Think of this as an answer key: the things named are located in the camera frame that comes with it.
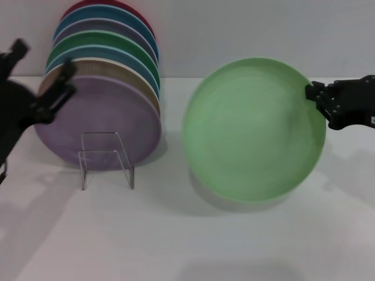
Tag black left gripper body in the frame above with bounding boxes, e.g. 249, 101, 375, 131
0, 78, 42, 166

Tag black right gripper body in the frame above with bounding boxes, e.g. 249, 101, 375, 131
327, 74, 375, 131

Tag light green plate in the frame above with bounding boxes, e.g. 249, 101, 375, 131
181, 57, 327, 204

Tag beige tan plate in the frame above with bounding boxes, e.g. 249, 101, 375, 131
37, 57, 162, 118

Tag light blue plate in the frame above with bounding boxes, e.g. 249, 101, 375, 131
45, 44, 161, 97

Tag lilac purple plate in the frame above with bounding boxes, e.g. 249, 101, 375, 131
33, 74, 163, 172

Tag dark green plate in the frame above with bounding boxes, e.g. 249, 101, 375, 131
46, 29, 161, 88

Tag grey purple plate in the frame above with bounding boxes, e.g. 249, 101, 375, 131
52, 18, 159, 67

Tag teal blue plate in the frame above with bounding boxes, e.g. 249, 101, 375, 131
53, 5, 160, 64

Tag clear acrylic plate rack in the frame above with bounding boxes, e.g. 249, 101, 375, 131
43, 132, 136, 191

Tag maroon red plate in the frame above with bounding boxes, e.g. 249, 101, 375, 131
62, 0, 158, 40

